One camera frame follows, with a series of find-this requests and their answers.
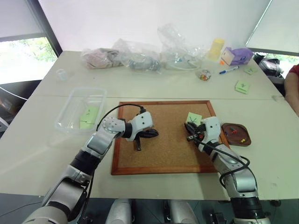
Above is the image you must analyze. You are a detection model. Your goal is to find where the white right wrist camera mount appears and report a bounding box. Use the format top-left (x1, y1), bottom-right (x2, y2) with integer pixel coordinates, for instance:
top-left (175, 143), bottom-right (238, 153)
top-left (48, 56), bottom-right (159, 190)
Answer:
top-left (200, 116), bottom-right (221, 147)

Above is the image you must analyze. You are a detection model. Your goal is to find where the white roller blind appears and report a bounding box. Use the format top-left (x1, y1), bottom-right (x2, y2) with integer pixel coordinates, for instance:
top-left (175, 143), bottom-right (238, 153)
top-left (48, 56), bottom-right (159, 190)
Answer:
top-left (0, 0), bottom-right (44, 43)
top-left (245, 0), bottom-right (299, 56)

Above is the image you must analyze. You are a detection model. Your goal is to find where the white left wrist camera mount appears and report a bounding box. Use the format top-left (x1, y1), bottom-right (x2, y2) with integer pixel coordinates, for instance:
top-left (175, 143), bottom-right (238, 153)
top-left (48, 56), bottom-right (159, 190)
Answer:
top-left (127, 111), bottom-right (154, 142)

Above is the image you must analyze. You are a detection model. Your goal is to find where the wood framed cork board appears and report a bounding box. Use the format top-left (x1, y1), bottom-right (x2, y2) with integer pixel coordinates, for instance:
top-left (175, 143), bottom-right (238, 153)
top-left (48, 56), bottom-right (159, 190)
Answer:
top-left (110, 100), bottom-right (231, 176)

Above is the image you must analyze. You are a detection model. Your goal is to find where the dark wooden tray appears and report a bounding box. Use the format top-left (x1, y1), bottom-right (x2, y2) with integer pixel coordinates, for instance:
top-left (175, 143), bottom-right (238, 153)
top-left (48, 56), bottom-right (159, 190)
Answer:
top-left (221, 123), bottom-right (252, 147)

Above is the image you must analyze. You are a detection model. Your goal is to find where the yellow plastic container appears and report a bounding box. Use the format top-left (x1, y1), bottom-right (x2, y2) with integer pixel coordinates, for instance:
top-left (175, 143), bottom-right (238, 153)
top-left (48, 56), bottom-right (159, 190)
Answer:
top-left (207, 38), bottom-right (225, 61)

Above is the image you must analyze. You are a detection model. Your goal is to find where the small clear plastic cup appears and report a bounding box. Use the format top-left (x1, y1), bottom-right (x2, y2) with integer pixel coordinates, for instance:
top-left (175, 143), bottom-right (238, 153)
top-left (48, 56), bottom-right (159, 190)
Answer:
top-left (56, 69), bottom-right (69, 82)

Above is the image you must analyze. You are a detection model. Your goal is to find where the silver robot leg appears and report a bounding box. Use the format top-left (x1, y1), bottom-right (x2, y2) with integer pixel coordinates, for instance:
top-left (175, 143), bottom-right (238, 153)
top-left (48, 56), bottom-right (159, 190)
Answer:
top-left (109, 198), bottom-right (133, 224)
top-left (168, 200), bottom-right (198, 224)

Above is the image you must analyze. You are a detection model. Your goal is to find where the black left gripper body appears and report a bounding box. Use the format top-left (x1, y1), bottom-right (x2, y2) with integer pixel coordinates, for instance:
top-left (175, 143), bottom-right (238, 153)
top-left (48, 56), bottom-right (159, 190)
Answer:
top-left (134, 129), bottom-right (150, 141)

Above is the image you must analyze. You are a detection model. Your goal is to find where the clear jar of pushpins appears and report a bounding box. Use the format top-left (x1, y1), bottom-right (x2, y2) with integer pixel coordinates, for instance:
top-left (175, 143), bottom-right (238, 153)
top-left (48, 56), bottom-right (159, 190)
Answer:
top-left (195, 69), bottom-right (213, 82)

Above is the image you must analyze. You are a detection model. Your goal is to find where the clear plastic box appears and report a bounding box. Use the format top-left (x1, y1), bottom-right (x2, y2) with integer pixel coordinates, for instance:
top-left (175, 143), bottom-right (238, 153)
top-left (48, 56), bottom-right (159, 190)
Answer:
top-left (54, 87), bottom-right (108, 135)

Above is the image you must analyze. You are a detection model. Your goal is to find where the black bag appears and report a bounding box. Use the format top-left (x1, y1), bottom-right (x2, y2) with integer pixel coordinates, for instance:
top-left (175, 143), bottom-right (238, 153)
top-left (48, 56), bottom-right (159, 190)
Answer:
top-left (253, 52), bottom-right (286, 84)

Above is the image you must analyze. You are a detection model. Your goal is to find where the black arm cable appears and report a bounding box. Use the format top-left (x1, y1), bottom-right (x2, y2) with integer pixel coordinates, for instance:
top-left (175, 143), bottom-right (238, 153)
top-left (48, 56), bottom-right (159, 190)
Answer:
top-left (95, 104), bottom-right (146, 134)
top-left (198, 140), bottom-right (251, 190)

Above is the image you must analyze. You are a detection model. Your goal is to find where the plastic bag with pink cloth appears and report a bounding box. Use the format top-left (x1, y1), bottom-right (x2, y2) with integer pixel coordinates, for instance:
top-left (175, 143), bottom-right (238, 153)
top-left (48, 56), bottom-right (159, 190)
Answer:
top-left (80, 47), bottom-right (124, 70)

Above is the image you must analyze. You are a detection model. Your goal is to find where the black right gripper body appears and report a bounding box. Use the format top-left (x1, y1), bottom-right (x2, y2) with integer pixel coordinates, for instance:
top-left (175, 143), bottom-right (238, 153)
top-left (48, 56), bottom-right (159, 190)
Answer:
top-left (191, 123), bottom-right (206, 143)

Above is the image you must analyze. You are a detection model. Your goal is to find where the plastic bag with grey items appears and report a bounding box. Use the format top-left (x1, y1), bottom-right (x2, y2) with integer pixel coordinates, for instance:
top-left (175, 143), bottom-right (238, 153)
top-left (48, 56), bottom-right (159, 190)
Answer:
top-left (112, 38), bottom-right (163, 74)

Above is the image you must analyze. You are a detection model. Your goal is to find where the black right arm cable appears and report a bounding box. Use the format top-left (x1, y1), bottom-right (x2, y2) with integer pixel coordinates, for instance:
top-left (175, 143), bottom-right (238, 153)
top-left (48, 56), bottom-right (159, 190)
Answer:
top-left (198, 140), bottom-right (251, 190)

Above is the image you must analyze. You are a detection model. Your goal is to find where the blue whiteboard marker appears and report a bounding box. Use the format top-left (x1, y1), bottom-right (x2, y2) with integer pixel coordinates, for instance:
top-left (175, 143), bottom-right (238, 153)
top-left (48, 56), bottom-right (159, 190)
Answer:
top-left (219, 66), bottom-right (240, 75)

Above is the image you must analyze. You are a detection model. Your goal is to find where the purple tissue box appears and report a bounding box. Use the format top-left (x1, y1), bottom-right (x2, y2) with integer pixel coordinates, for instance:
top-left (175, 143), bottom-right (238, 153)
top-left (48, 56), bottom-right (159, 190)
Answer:
top-left (221, 46), bottom-right (254, 67)

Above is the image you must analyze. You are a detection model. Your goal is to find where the person in red shirt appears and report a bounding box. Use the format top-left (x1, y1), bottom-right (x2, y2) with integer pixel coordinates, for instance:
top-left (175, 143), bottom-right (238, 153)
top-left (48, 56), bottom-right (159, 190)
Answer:
top-left (284, 64), bottom-right (299, 117)

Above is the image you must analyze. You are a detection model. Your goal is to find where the clear bag with white cable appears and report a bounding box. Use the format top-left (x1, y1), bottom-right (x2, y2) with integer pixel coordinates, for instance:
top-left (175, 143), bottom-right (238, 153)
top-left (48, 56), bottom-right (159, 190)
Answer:
top-left (157, 22), bottom-right (211, 72)

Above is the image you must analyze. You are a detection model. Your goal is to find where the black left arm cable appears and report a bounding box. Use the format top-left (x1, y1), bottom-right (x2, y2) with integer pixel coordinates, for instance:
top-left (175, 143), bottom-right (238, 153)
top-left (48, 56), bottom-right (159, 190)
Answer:
top-left (95, 104), bottom-right (146, 134)

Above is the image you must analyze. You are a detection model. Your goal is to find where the dark window frame post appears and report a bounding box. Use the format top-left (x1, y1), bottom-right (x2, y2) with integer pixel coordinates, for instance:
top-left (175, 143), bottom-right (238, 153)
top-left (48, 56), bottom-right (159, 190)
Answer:
top-left (28, 0), bottom-right (64, 57)

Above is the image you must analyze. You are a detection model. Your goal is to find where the green sticky note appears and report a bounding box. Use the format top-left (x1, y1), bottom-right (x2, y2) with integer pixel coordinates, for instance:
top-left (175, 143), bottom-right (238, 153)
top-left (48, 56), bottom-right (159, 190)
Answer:
top-left (244, 66), bottom-right (258, 76)
top-left (80, 105), bottom-right (99, 123)
top-left (235, 80), bottom-right (250, 95)
top-left (186, 112), bottom-right (203, 126)
top-left (79, 118), bottom-right (96, 130)

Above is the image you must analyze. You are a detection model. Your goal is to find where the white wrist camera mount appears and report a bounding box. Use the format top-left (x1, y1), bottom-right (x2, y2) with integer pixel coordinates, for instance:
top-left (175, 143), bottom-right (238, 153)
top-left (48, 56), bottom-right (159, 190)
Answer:
top-left (200, 116), bottom-right (221, 147)
top-left (127, 111), bottom-right (154, 142)

